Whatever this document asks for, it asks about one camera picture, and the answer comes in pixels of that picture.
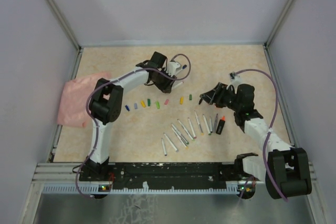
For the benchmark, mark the yellow capped white marker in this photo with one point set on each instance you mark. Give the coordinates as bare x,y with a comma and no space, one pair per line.
180,139

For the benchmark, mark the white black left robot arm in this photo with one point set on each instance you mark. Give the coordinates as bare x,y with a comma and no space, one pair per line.
105,104

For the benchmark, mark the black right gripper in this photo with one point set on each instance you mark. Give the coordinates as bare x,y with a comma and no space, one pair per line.
216,95

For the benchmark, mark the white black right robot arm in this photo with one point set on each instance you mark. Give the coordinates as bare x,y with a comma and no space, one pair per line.
283,168

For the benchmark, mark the black capped white marker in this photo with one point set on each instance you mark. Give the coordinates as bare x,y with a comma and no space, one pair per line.
211,124

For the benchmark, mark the dark green capped marker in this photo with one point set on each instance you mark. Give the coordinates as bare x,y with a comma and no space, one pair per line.
206,125

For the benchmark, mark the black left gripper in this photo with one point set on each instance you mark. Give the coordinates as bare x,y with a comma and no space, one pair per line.
167,86

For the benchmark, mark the pink cloth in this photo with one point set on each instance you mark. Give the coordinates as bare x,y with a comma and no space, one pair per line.
72,109

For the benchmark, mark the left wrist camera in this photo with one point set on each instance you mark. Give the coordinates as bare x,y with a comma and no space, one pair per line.
173,68

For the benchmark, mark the light green capped marker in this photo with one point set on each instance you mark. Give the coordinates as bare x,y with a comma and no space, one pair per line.
185,129

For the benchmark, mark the pink capped marker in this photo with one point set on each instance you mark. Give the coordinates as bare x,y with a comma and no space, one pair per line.
192,129

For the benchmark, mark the grey purple pen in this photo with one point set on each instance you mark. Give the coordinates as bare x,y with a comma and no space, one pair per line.
215,123

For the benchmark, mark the orange highlighter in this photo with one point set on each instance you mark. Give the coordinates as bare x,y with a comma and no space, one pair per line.
220,125

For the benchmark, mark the light green marker cap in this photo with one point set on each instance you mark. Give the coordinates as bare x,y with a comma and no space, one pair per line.
157,104

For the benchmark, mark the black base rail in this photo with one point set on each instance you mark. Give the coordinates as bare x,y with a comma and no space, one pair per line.
203,175

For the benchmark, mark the grey blue capped marker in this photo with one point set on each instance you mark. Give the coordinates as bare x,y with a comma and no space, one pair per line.
171,142

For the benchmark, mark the aluminium frame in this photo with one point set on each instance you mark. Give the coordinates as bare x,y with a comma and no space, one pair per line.
213,38

